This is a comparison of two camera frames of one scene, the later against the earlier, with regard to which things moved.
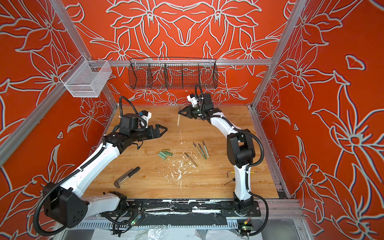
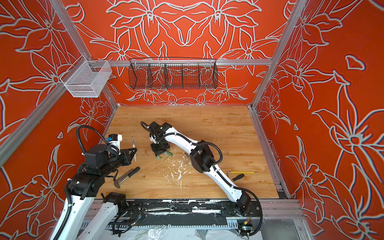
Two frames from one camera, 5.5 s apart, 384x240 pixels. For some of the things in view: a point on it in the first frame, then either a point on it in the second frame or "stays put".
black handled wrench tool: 126,175 stays put
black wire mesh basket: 168,73 stays put
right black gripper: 190,110 → 157,151
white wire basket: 86,78 stays put
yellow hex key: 234,172 stays put
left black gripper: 151,134 → 128,155
